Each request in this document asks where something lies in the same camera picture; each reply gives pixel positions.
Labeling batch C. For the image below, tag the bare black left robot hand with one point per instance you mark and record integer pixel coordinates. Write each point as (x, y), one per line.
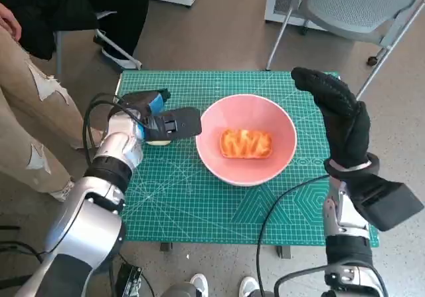
(156, 102)

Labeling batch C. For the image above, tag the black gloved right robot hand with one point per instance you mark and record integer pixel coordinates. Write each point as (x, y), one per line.
(348, 127)

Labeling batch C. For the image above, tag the round toy bread bun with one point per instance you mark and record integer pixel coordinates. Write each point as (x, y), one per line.
(157, 142)

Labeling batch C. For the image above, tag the pink bowl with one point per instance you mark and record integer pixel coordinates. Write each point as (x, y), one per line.
(212, 127)

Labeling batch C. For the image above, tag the rectangular braided toy bread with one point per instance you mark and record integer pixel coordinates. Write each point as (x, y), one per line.
(245, 144)

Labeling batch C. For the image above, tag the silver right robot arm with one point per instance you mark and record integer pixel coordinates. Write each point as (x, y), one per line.
(348, 247)

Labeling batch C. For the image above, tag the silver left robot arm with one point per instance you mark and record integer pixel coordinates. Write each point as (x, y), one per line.
(86, 230)

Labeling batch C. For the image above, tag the green cutting mat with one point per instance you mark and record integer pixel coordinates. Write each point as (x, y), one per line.
(182, 204)

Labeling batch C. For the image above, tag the grey mesh chair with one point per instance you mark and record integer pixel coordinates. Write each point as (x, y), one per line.
(348, 4)

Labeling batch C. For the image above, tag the person in beige trousers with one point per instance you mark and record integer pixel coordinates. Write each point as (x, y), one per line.
(26, 111)

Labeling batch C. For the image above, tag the seated person in black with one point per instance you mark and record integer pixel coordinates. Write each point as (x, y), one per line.
(66, 4)

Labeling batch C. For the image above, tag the white cabinet with mesh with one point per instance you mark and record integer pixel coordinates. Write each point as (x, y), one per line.
(270, 4)

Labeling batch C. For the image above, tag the person's hand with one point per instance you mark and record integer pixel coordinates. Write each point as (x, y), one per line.
(10, 21)

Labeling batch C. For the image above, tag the black electronic box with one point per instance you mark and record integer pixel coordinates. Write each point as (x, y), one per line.
(129, 280)

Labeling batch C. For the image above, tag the white shoe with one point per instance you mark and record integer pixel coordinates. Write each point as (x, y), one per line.
(199, 285)
(249, 287)

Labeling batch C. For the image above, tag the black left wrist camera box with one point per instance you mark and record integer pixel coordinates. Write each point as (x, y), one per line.
(182, 124)

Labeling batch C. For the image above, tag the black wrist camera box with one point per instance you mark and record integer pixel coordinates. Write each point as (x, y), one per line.
(388, 202)
(182, 124)

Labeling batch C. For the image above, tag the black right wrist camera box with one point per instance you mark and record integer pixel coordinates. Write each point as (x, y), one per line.
(388, 202)

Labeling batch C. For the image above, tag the metal frame chair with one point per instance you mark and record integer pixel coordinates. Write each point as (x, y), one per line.
(59, 54)

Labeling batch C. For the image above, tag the black table bracket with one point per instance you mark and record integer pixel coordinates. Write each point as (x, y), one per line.
(285, 253)
(166, 246)

